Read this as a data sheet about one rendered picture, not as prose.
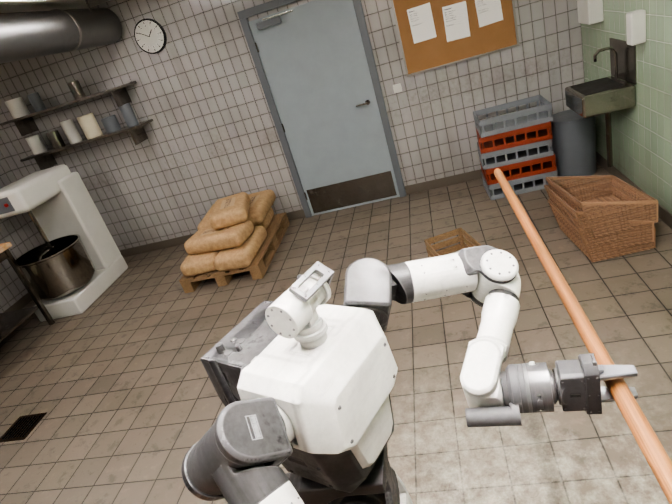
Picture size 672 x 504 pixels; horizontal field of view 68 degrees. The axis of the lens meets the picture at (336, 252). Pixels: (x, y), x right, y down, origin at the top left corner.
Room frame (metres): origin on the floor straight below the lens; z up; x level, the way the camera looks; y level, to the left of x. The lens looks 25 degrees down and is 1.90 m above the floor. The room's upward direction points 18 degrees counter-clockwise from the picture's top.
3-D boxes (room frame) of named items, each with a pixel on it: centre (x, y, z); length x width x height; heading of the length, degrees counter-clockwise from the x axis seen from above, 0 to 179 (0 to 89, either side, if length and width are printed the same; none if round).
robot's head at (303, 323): (0.74, 0.09, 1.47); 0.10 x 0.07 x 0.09; 140
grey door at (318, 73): (5.08, -0.35, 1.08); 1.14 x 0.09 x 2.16; 75
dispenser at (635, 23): (3.25, -2.30, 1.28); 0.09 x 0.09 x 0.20; 75
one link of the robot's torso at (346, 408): (0.79, 0.13, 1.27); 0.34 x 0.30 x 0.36; 140
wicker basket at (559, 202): (2.98, -1.79, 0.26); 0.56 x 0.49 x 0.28; 172
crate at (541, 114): (4.29, -1.85, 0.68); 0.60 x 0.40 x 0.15; 75
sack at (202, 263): (4.50, 1.20, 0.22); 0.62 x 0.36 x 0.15; 170
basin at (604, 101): (3.64, -2.26, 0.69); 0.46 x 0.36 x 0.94; 165
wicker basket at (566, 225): (2.98, -1.80, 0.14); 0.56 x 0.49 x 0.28; 171
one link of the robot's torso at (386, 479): (0.78, 0.17, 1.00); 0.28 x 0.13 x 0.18; 75
